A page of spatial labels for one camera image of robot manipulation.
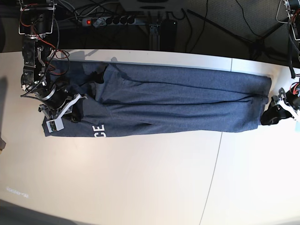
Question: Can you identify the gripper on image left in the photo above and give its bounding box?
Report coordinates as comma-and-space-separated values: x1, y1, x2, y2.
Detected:
38, 82, 88, 120

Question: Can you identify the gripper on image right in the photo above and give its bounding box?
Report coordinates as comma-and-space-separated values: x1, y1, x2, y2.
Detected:
277, 82, 300, 121

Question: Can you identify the blue T-shirt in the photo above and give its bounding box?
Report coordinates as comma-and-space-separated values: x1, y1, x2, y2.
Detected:
42, 61, 271, 137

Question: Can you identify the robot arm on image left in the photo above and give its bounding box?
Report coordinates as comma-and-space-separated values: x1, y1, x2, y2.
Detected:
19, 0, 83, 123

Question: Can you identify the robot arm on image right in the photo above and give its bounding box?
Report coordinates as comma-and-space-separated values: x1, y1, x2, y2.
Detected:
276, 0, 300, 122

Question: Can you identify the black tripod stand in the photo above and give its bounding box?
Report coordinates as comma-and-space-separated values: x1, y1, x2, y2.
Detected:
187, 0, 287, 62

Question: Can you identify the small object at table edge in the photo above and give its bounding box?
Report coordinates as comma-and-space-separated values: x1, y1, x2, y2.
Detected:
0, 134, 6, 154

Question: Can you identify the black power adapter box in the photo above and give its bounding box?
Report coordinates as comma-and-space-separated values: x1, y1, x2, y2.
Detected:
160, 19, 177, 52

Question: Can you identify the white camera box image left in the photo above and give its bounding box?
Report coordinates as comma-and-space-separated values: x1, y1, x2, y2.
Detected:
46, 117, 64, 133

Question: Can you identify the power strip with red switch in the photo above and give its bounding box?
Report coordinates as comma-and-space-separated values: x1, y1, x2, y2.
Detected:
82, 16, 137, 28

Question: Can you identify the aluminium frame post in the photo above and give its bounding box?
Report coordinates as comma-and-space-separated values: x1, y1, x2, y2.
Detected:
147, 11, 161, 51

